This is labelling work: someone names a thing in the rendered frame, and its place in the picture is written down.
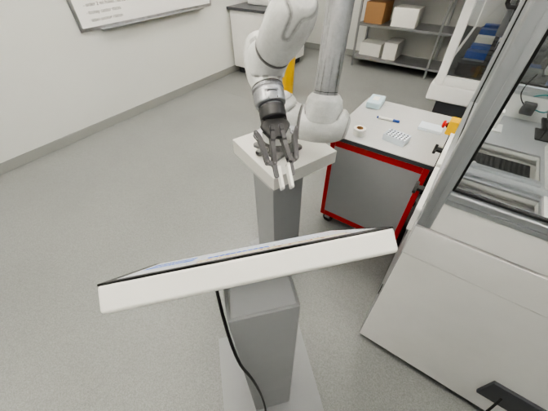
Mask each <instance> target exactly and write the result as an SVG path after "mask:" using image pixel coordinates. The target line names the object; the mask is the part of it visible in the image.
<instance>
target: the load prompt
mask: <svg viewBox="0 0 548 411"><path fill-rule="evenodd" d="M347 233H351V232H344V233H339V234H334V235H329V236H322V237H317V238H313V239H309V240H305V241H314V240H318V239H322V238H326V237H331V236H338V235H342V234H347ZM305 241H296V242H292V243H288V244H284V245H276V246H272V247H267V248H262V249H258V250H251V251H246V252H242V253H238V254H230V255H225V256H221V257H217V258H212V259H204V260H200V261H198V262H196V263H201V262H205V261H210V260H214V259H221V258H226V257H230V256H235V255H239V254H247V253H251V252H255V251H260V250H267V249H272V248H276V247H281V246H285V245H292V244H297V243H301V242H305Z"/></svg>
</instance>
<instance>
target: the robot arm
mask: <svg viewBox="0 0 548 411"><path fill-rule="evenodd" d="M354 3H355V0H326V6H325V17H324V23H323V29H322V35H321V41H320V53H319V59H318V65H317V71H316V82H315V88H314V91H313V92H312V93H311V94H310V95H309V96H308V97H307V101H306V104H300V103H299V102H297V101H296V98H295V97H294V96H293V95H292V94H291V93H289V92H288V91H284V86H283V82H282V78H283V77H284V76H285V70H286V69H287V66H288V64H289V62H290V61H291V60H292V59H293V58H294V57H295V56H296V55H297V54H298V52H299V51H300V50H301V48H302V47H303V45H304V44H305V42H306V41H307V39H308V38H309V36H310V34H311V33H312V30H313V29H314V26H315V24H316V19H317V15H318V0H271V1H270V2H269V4H268V6H267V9H266V11H265V13H264V15H263V19H262V24H261V27H260V29H259V30H256V31H253V32H252V33H250V34H249V35H248V36H247V38H246V40H245V45H244V65H245V73H246V76H247V80H248V83H249V84H250V87H251V90H252V95H253V97H254V105H255V108H256V109H257V110H258V111H259V117H260V121H261V126H260V129H258V130H255V131H254V134H253V137H254V138H255V139H256V141H257V142H255V143H254V147H255V148H257V149H258V150H256V154H257V156H262V157H263V161H264V164H265V166H271V167H272V170H273V174H274V177H275V178H278V181H279V185H280V190H281V191H283V190H284V189H285V185H284V180H283V175H282V171H281V164H277V162H278V161H279V160H280V159H281V158H283V157H285V159H286V161H287V163H286V165H285V170H286V174H287V179H288V183H289V189H292V188H294V180H293V175H294V174H295V171H294V162H296V161H297V160H298V158H299V156H298V150H301V149H302V145H301V144H298V139H301V140H304V141H308V142H313V143H323V144H327V143H334V142H338V141H339V140H341V139H344V138H345V137H346V135H347V131H348V128H349V125H350V122H351V118H350V114H349V112H348V111H347V110H346V109H343V100H342V98H341V96H340V94H338V88H339V83H340V78H341V73H342V69H343V61H344V55H345V51H346V46H347V38H348V34H349V30H350V26H351V18H352V12H353V8H354ZM291 153H292V155H291ZM292 156H293V157H292ZM269 157H270V158H271V160H270V158H269Z"/></svg>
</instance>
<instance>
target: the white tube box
mask: <svg viewBox="0 0 548 411"><path fill-rule="evenodd" d="M411 136H412V135H408V134H405V133H404V132H401V131H398V130H395V129H392V128H391V129H389V130H387V131H386V132H385V133H383V136H382V139H383V140H386V141H387V142H390V143H392V144H395V145H398V146H400V147H404V146H405V145H406V144H407V143H408V142H409V141H410V139H411Z"/></svg>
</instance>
